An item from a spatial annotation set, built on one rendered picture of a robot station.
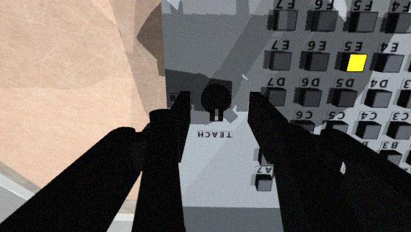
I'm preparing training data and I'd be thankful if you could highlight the grey box-shaped cabinet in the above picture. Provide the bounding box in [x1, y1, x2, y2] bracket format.
[161, 0, 411, 232]

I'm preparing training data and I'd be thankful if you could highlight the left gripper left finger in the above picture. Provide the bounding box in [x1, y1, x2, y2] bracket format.
[0, 91, 191, 232]

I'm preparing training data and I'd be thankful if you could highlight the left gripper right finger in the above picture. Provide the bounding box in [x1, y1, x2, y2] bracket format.
[247, 92, 411, 232]

